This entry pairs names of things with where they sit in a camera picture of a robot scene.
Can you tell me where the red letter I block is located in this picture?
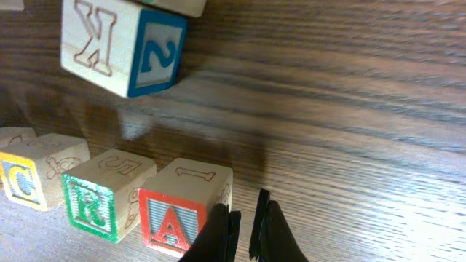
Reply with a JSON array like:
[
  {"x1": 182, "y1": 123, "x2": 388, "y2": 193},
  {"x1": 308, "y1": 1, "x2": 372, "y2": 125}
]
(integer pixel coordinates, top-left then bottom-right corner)
[{"x1": 1, "y1": 127, "x2": 36, "y2": 148}]

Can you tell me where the yellow block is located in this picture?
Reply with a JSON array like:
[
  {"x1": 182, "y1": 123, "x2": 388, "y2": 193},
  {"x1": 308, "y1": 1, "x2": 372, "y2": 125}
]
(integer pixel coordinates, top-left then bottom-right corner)
[{"x1": 1, "y1": 133, "x2": 90, "y2": 211}]

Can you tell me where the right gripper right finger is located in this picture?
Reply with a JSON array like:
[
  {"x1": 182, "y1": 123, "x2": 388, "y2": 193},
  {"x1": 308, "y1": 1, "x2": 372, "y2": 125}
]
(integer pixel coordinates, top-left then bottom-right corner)
[{"x1": 249, "y1": 188, "x2": 309, "y2": 262}]

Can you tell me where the plain carved wooden block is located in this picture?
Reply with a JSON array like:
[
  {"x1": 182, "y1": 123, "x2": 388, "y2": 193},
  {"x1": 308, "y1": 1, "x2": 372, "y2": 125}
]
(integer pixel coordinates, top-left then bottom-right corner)
[{"x1": 60, "y1": 0, "x2": 188, "y2": 98}]

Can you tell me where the blue letter P block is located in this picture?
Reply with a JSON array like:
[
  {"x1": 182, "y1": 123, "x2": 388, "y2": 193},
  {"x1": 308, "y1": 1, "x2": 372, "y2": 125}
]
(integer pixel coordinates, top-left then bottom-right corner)
[{"x1": 0, "y1": 0, "x2": 25, "y2": 12}]

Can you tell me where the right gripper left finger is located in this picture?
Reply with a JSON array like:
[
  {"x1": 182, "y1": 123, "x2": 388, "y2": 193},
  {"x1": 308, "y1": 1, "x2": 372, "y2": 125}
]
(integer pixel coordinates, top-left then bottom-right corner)
[{"x1": 178, "y1": 203, "x2": 241, "y2": 262}]

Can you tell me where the green letter R block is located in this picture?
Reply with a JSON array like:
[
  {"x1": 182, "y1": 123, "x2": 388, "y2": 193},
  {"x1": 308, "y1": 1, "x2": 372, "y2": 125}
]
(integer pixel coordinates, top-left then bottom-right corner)
[{"x1": 61, "y1": 149, "x2": 157, "y2": 243}]

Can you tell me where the green letter V block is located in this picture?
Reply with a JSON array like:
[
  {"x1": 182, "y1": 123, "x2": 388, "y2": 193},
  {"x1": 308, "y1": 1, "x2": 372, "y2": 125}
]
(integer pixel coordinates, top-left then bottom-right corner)
[{"x1": 140, "y1": 0, "x2": 207, "y2": 18}]

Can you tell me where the red letter A block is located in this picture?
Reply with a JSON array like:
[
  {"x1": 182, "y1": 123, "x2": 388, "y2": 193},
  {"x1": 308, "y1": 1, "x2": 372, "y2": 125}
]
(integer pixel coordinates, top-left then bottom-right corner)
[{"x1": 138, "y1": 158, "x2": 233, "y2": 258}]

